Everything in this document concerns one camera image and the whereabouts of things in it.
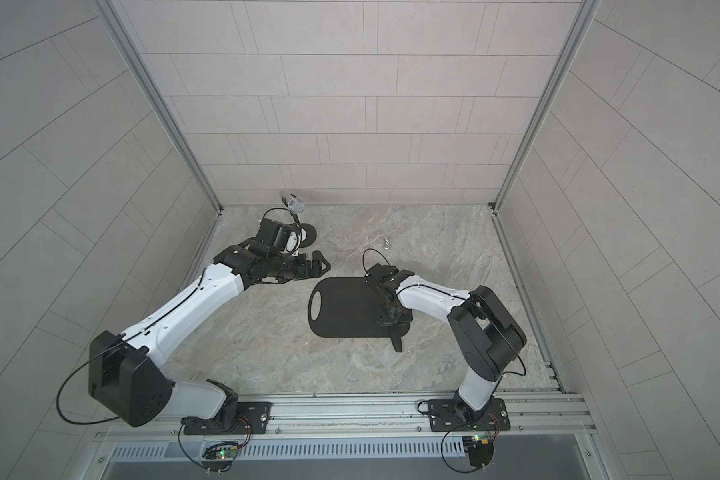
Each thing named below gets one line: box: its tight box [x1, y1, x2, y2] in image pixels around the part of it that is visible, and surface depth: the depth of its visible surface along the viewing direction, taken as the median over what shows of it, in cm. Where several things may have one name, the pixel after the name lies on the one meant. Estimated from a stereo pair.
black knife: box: [390, 327, 402, 353], surface depth 85 cm
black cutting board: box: [308, 277, 411, 338], surface depth 88 cm
